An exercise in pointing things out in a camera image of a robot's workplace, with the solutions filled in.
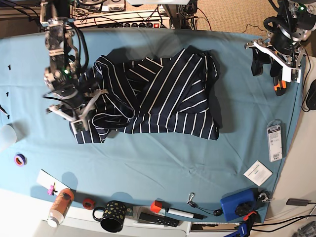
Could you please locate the white square paper packet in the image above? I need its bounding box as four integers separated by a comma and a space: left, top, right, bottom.
243, 160, 273, 186

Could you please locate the red tape roll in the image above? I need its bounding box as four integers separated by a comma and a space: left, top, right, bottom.
82, 198, 95, 210

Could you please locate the black remote control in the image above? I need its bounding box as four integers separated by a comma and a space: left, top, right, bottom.
139, 212, 180, 227

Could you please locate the black computer mouse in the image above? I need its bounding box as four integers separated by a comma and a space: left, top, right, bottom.
306, 79, 316, 110

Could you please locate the black lanyard with clip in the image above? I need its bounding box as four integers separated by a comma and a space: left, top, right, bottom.
187, 192, 223, 217

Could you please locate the blue plastic box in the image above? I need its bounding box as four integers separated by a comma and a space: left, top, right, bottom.
220, 188, 258, 222

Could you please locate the black power adapter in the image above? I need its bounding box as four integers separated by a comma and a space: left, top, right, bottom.
286, 198, 311, 206

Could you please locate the translucent white cup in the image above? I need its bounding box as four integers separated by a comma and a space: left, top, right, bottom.
0, 124, 17, 152

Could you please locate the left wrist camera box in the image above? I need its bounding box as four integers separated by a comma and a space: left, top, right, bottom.
281, 67, 302, 83

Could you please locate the orange bottle white cap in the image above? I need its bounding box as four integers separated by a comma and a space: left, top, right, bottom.
47, 189, 75, 228

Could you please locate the teal table cloth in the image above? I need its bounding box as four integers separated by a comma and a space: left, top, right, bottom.
0, 28, 302, 210

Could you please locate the silver carabiner keyring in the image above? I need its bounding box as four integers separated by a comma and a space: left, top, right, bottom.
257, 192, 274, 203

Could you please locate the clear plastic blister pack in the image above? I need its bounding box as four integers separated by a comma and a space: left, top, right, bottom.
266, 119, 283, 162

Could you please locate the black mug gold pattern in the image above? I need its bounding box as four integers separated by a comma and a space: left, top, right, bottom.
92, 200, 127, 233

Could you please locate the blue orange clamp bottom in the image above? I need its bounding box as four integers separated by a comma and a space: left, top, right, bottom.
226, 211, 259, 237

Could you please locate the purple tape roll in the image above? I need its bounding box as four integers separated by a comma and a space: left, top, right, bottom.
14, 154, 27, 166

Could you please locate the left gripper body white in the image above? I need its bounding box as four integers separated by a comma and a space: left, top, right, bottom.
244, 39, 305, 68

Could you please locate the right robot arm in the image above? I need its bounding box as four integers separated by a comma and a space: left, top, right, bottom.
39, 0, 106, 129

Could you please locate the white black marker pen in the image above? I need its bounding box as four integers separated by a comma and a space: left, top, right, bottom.
166, 208, 205, 220

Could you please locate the navy white striped t-shirt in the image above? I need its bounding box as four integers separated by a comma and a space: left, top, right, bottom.
74, 46, 219, 144

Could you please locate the orange black utility knife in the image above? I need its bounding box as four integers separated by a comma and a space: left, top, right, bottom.
273, 76, 287, 96

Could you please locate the orange red cube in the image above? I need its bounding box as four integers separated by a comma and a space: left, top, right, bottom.
150, 200, 162, 214

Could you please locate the white paper sheet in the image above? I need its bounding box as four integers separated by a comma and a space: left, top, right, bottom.
37, 169, 70, 193

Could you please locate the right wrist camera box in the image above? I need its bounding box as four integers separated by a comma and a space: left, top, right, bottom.
70, 119, 89, 135

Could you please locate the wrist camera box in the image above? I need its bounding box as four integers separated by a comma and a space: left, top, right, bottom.
281, 67, 302, 83
70, 119, 89, 135

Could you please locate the black knob on box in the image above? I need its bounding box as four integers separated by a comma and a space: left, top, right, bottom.
235, 202, 253, 217

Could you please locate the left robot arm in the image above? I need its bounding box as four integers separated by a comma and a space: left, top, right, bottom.
245, 0, 316, 83

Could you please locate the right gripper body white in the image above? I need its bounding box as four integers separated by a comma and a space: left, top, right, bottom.
45, 89, 108, 123

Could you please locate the black power strip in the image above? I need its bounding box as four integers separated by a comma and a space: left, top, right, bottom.
107, 22, 160, 28

